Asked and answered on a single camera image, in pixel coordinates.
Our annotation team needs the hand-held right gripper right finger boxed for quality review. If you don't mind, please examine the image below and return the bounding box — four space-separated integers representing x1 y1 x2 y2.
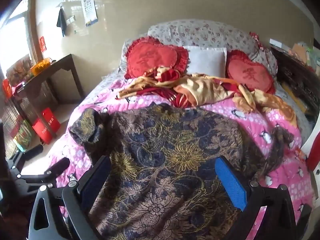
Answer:
214 156 313 240

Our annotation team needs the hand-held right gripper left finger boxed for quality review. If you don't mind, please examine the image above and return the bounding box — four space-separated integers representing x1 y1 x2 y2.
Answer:
29 155 112 240

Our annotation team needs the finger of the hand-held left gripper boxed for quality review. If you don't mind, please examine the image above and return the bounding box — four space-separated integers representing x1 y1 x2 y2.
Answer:
5 144 44 170
16 157 70 188

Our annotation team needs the brown floral patterned garment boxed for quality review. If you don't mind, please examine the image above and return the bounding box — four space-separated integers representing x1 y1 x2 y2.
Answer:
69 104 295 240

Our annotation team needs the green patterned bag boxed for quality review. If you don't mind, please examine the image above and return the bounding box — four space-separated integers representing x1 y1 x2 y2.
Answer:
14 120 35 153

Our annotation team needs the red paper bag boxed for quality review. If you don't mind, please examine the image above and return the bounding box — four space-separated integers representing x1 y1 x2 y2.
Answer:
32 107 61 145

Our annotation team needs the pink penguin print blanket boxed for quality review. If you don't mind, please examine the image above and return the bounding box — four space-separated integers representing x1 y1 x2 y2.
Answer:
49 80 315 240

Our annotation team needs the red box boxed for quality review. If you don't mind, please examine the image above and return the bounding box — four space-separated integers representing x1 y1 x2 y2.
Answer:
2 79 13 98

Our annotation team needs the floral picture board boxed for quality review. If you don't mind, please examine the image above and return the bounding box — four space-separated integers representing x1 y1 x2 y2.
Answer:
6 55 32 85

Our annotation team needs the orange plastic basket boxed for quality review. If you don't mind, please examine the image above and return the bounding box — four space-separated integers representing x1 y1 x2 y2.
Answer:
30 58 52 77

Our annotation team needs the red chair cushion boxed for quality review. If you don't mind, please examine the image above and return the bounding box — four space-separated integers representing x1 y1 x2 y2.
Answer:
307 140 320 172

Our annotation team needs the white chair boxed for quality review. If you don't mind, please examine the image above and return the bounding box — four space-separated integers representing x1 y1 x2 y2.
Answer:
300 115 320 180

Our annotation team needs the dark wooden desk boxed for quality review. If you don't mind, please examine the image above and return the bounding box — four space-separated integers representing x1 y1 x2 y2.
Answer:
11 54 84 138

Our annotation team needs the red and yellow blanket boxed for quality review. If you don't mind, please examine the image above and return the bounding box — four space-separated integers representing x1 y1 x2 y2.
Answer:
117 66 298 128

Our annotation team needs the small red heart pillow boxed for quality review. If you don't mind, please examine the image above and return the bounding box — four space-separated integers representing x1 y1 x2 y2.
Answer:
226 50 275 94

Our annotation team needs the dark carved wooden headboard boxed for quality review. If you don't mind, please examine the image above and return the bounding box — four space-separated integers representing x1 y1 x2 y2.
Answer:
271 46 320 117

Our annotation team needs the window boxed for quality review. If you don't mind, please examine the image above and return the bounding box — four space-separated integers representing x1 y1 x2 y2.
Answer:
0 0 30 80

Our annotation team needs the white pillow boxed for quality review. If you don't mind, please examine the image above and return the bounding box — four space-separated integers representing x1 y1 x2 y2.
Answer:
182 45 227 78

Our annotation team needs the dark hanging cloth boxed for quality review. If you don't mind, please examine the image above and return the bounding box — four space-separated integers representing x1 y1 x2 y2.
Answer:
56 7 67 37

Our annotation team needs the large red heart pillow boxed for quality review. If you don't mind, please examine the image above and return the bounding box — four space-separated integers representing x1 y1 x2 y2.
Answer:
124 36 189 79

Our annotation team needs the pile of small packages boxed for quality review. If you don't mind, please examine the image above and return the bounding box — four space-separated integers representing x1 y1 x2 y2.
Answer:
270 39 320 73

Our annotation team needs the long floral pillow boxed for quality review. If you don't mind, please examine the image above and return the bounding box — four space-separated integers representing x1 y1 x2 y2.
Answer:
147 19 263 55

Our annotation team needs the wall calendar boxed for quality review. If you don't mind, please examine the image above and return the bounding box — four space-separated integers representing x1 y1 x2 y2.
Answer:
80 0 98 27

